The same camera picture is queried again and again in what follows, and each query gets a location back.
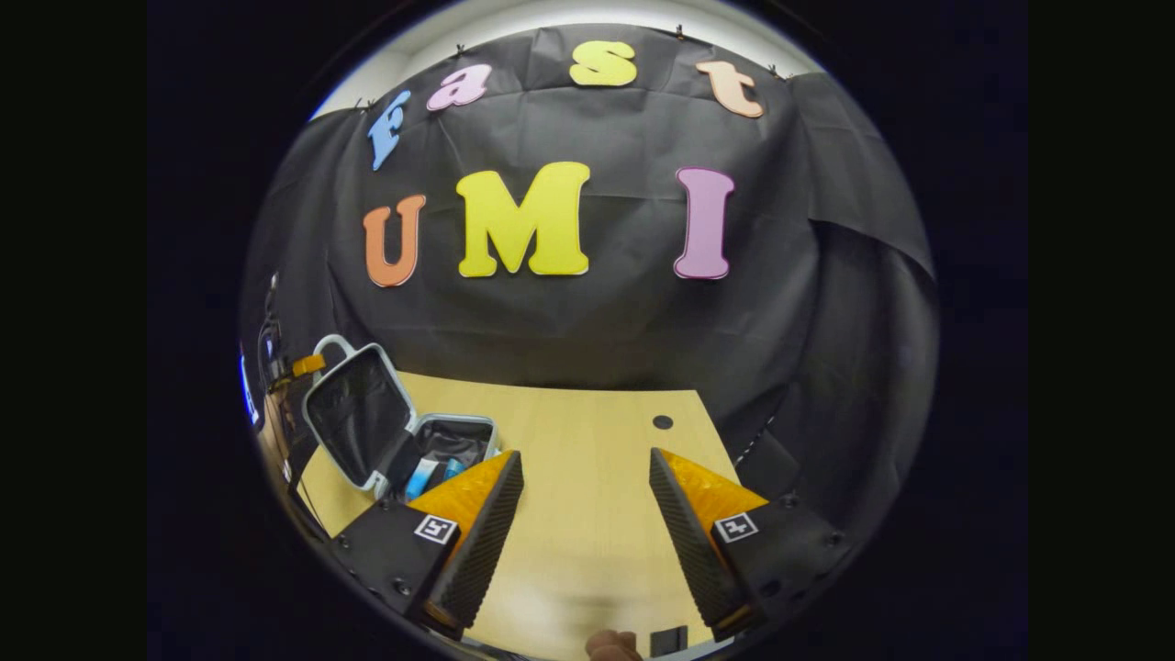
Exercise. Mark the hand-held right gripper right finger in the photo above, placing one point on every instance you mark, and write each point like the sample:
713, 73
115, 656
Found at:
688, 551

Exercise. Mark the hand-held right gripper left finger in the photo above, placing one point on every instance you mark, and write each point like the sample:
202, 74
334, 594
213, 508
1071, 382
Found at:
482, 551

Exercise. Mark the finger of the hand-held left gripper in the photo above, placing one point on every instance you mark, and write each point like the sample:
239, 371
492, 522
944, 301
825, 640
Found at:
309, 365

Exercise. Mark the pale blue suitcase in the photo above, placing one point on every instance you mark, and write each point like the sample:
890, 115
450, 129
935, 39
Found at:
358, 413

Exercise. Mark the blue cosmetic tube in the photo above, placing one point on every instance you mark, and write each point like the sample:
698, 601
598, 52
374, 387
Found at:
453, 468

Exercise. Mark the pale translucent cosmetic tube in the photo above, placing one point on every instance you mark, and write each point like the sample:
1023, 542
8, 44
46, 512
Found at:
420, 477

